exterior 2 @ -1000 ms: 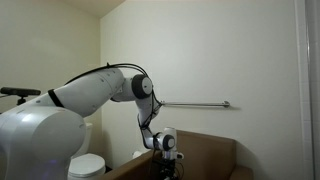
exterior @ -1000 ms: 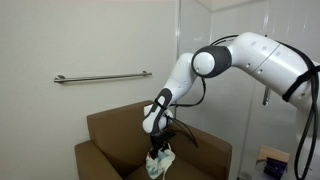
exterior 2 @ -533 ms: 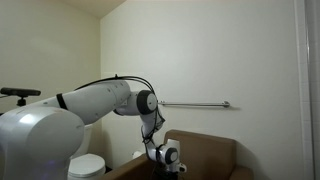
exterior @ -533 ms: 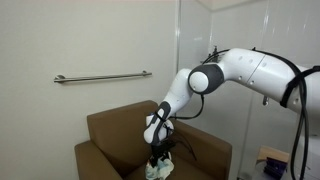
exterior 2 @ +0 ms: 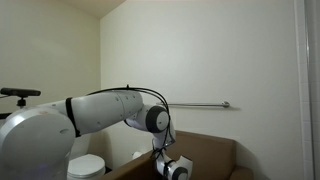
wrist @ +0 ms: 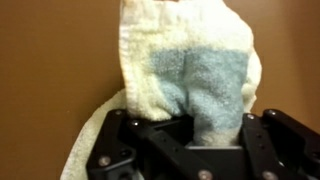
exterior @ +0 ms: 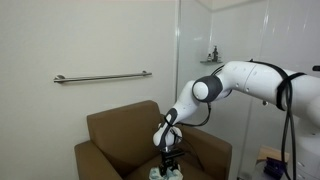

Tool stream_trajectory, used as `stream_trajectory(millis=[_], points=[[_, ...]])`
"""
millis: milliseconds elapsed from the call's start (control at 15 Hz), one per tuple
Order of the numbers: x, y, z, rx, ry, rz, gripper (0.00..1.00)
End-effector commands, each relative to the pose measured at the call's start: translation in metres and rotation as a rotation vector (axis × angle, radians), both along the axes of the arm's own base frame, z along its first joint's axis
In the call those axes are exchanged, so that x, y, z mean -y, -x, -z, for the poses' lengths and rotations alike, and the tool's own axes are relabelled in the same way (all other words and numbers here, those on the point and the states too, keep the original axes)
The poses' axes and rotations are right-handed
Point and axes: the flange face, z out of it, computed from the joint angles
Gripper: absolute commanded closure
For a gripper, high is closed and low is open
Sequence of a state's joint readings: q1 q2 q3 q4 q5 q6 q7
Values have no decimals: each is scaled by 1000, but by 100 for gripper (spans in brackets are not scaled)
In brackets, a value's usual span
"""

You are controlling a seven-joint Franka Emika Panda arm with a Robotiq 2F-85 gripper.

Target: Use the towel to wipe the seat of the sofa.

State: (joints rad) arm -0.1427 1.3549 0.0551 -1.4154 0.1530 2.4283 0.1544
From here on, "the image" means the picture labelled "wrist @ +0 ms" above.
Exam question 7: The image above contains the white and blue towel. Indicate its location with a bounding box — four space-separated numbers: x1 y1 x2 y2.
59 0 263 180

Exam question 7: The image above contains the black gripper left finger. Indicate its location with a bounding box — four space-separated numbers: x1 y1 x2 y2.
85 109 218 180

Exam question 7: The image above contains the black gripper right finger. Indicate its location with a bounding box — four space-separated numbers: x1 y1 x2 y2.
241 109 320 180

